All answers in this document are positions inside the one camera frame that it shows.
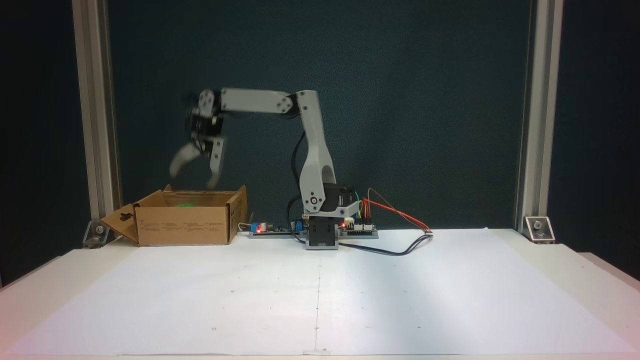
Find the grey fixed tapered gripper jaw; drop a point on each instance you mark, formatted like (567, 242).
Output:
(216, 165)

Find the grey moving curved gripper jaw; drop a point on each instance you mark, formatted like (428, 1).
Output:
(184, 157)

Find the green dice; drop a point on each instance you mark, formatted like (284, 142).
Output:
(187, 204)

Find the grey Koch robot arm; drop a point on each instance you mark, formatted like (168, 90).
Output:
(312, 150)

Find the brown cardboard box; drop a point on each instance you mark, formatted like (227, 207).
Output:
(185, 225)

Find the circuit board with blue parts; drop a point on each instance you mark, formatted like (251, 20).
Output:
(272, 229)

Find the white paper sheet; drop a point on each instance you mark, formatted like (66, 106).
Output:
(200, 300)

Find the aluminium profile post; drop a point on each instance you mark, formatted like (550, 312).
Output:
(539, 100)
(96, 100)

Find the metal corner bracket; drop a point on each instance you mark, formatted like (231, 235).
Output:
(539, 229)
(100, 234)

